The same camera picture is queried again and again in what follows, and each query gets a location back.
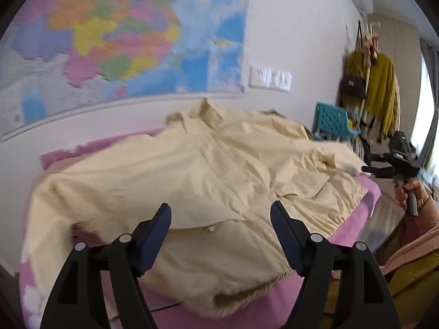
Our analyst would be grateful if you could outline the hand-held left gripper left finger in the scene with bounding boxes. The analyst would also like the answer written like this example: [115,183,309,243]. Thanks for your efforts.
[40,203,172,329]

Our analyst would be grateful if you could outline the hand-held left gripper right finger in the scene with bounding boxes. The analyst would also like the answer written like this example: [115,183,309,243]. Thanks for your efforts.
[270,200,402,329]

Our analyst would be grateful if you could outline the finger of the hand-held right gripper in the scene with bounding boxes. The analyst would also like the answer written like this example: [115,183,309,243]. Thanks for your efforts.
[361,139,388,166]
[362,165,391,179]

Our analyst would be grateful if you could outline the cream jacket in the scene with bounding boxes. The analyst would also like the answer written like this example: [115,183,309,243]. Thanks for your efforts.
[26,98,369,319]

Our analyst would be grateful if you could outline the person's right forearm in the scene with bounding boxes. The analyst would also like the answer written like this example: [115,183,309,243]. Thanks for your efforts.
[381,194,439,276]

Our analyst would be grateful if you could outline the black shoulder bag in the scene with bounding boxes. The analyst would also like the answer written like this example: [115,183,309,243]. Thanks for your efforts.
[339,74,367,98]

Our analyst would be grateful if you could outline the person's right hand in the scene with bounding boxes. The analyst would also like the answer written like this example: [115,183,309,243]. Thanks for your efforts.
[394,177,430,217]

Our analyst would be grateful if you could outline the dark striped garment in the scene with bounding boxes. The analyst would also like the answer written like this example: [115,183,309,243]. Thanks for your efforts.
[357,110,388,144]

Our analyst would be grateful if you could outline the white bed mattress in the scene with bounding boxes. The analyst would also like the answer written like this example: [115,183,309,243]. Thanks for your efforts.
[355,190,407,252]

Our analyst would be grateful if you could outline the blue plastic basket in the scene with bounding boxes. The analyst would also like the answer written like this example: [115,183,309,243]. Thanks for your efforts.
[312,102,362,143]

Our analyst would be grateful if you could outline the bright window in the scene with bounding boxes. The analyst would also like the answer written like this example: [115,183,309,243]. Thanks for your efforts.
[411,56,437,153]

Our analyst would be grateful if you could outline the pink blanket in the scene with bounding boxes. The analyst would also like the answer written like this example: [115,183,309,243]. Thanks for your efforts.
[19,127,383,329]

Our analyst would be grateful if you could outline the mustard hanging garment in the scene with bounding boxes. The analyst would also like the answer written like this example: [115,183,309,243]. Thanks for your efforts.
[343,50,401,138]

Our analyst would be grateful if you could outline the white coat rack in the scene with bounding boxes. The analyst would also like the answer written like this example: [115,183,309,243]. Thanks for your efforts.
[355,21,382,110]

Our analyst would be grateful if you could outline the grey curtain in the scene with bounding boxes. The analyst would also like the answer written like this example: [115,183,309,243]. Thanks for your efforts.
[419,39,439,172]

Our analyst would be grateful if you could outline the plush toy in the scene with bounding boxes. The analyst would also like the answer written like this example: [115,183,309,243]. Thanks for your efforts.
[362,34,381,66]

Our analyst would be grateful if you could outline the beige wardrobe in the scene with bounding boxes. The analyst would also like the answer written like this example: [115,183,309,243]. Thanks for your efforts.
[367,14,422,138]

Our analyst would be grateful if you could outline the person's olive clothing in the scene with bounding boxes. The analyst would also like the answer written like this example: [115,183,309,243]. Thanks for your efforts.
[322,247,439,329]

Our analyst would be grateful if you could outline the white wall sockets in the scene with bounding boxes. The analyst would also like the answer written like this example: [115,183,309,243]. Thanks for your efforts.
[249,65,293,93]

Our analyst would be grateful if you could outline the colourful wall map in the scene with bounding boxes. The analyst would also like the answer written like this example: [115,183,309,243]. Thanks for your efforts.
[0,0,251,138]

